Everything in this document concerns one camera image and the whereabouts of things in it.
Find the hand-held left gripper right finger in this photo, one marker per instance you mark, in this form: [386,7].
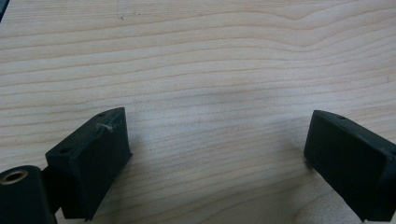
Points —
[351,165]

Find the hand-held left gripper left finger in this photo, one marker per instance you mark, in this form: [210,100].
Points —
[93,161]

